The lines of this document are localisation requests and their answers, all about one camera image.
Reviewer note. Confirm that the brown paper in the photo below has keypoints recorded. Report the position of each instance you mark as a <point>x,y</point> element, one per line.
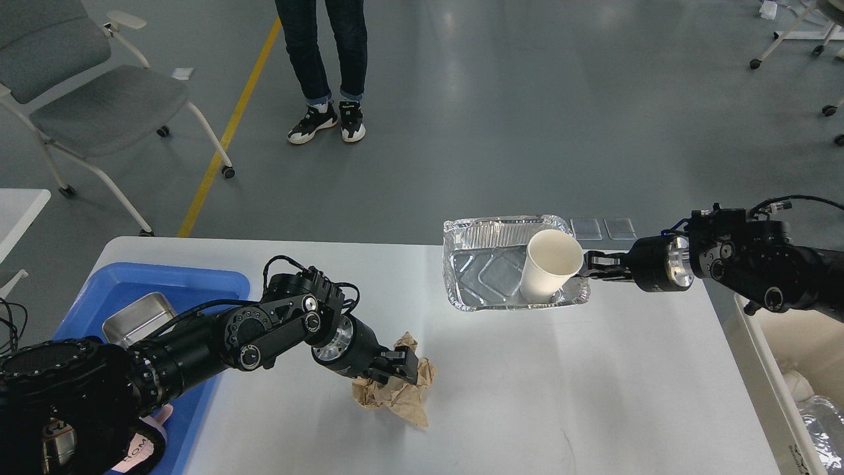
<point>402,398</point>

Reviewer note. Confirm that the crumpled foil in bin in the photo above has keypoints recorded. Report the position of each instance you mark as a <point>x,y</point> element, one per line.
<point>823,420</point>

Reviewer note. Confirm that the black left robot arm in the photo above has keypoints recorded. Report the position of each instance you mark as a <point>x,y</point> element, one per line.
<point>74,406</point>

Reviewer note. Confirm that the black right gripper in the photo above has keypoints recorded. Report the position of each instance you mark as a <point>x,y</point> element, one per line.
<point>655,264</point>

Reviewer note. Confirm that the pink ribbed mug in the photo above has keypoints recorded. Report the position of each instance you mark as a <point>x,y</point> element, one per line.
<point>148,445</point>

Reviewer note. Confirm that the white paper cup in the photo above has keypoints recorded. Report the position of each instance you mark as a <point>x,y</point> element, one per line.
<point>552,257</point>

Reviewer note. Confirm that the blue plastic tray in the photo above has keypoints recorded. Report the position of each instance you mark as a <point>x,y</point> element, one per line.
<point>117,285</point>

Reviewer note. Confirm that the aluminium foil tray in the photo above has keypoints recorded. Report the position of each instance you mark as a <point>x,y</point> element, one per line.
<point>483,260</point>

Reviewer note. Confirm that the clear floor plate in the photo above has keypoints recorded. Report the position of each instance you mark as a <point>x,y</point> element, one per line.
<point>586,229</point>
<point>620,228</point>

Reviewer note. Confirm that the white cup in bin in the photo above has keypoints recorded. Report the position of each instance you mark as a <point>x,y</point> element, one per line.
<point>798,386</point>

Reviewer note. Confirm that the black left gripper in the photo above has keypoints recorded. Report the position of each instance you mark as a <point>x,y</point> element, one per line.
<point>354,352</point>

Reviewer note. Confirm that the white plastic bin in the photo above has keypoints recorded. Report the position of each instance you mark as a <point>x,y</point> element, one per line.
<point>765,345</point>

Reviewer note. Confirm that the small stainless steel tray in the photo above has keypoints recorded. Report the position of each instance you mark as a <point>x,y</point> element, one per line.
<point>138,320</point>

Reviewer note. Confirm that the grey office chair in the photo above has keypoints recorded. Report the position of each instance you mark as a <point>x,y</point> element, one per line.
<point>44,43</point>

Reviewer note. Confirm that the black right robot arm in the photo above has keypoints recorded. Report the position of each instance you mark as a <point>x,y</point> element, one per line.
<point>744,250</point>

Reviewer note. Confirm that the white wheeled chair base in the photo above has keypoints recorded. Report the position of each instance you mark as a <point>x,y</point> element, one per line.
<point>799,73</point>

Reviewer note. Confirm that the white side table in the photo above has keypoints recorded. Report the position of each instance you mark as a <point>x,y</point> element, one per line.
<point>19,208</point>

